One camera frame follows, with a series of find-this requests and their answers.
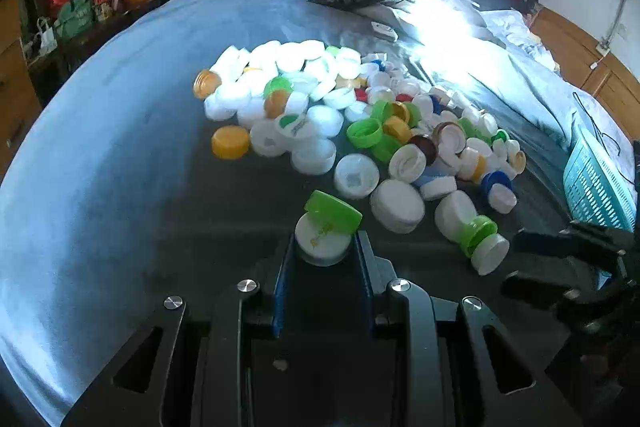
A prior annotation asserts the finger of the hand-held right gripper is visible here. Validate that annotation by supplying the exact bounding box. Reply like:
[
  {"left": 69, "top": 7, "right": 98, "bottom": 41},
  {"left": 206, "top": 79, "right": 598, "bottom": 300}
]
[
  {"left": 512, "top": 226, "right": 627, "bottom": 266},
  {"left": 501, "top": 271, "right": 602, "bottom": 314}
]

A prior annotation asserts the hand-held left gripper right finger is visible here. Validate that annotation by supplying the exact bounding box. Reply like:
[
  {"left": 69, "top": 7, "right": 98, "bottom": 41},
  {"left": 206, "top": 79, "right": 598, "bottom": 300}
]
[{"left": 352, "top": 231, "right": 583, "bottom": 427}]

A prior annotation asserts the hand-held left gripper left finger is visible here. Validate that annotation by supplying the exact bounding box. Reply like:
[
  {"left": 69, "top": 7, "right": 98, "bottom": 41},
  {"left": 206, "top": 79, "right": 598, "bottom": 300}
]
[{"left": 62, "top": 232, "right": 301, "bottom": 427}]

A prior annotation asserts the white cap with green lid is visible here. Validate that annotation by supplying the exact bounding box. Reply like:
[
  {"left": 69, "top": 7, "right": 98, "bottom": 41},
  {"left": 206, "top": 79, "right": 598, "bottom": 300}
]
[{"left": 294, "top": 189, "right": 363, "bottom": 268}]

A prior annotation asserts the teal plastic basket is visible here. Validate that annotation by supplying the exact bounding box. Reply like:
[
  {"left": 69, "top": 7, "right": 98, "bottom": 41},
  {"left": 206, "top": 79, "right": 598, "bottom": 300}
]
[{"left": 563, "top": 126, "right": 639, "bottom": 234}]

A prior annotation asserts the yellow bottle cap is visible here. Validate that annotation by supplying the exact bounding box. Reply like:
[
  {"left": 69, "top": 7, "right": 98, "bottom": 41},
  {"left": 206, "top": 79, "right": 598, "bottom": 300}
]
[{"left": 211, "top": 125, "right": 251, "bottom": 159}]

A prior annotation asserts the pile of plastic bottle caps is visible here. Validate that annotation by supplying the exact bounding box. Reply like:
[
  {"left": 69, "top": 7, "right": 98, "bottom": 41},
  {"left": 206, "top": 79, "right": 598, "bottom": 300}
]
[{"left": 192, "top": 39, "right": 528, "bottom": 278}]

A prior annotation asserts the light blue quilt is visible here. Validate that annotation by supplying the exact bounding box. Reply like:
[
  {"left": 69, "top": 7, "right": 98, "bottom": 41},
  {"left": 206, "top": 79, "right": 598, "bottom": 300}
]
[{"left": 410, "top": 0, "right": 637, "bottom": 192}]

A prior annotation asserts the wooden headboard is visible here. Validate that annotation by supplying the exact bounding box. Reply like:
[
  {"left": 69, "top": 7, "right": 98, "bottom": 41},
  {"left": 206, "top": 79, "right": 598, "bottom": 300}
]
[{"left": 529, "top": 6, "right": 640, "bottom": 145}]

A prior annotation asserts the blue-grey blanket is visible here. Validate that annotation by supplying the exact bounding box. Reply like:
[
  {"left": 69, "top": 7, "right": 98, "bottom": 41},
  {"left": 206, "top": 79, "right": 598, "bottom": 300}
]
[{"left": 0, "top": 0, "right": 591, "bottom": 427}]

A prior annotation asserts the crumpled white sheet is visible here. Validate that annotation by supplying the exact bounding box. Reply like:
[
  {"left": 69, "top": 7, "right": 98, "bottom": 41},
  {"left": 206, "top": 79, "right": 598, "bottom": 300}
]
[{"left": 481, "top": 9, "right": 562, "bottom": 74}]

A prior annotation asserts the small white device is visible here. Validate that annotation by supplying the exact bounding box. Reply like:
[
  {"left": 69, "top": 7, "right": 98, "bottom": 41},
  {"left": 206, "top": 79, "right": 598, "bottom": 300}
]
[{"left": 370, "top": 21, "right": 399, "bottom": 42}]

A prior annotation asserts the wooden cabinet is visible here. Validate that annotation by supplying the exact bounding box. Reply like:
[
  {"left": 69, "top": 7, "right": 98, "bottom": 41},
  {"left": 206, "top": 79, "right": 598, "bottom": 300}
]
[{"left": 0, "top": 0, "right": 188, "bottom": 168}]

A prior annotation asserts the black cable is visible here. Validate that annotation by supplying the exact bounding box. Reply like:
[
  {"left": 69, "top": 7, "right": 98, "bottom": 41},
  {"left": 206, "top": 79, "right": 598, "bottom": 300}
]
[{"left": 572, "top": 91, "right": 637, "bottom": 184}]

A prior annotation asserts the wall cable conduit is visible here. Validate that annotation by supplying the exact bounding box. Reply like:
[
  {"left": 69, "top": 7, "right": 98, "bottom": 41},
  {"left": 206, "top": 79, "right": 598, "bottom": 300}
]
[{"left": 596, "top": 0, "right": 632, "bottom": 58}]

